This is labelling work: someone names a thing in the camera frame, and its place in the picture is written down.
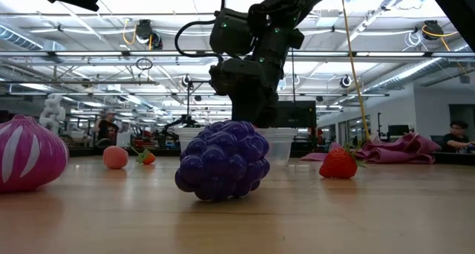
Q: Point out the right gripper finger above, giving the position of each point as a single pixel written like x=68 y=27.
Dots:
x=259 y=111
x=235 y=109

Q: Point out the purple toy grape bunch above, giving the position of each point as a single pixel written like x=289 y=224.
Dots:
x=222 y=161

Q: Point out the red toy strawberry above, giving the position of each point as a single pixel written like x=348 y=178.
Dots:
x=338 y=165

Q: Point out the small leafy toy strawberry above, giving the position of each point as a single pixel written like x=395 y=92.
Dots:
x=147 y=158

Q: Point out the pink toy peach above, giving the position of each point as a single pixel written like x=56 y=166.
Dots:
x=115 y=157

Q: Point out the purple white-striped toy onion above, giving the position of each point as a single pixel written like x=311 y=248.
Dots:
x=29 y=153

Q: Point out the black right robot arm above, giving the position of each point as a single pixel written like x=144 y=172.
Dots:
x=282 y=5

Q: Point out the clear plastic tupperware container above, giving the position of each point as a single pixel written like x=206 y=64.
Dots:
x=280 y=146

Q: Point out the large black monitor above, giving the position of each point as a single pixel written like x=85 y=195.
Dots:
x=297 y=114

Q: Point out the white robot figure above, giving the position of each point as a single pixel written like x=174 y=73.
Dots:
x=52 y=113

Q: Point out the small black monitor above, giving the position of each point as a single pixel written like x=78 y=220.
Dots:
x=398 y=130

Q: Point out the magenta cloth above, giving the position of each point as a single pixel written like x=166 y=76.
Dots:
x=401 y=152

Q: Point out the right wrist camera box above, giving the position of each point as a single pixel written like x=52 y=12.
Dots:
x=219 y=81

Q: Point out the black camera stand frame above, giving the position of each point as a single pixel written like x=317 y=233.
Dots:
x=188 y=98

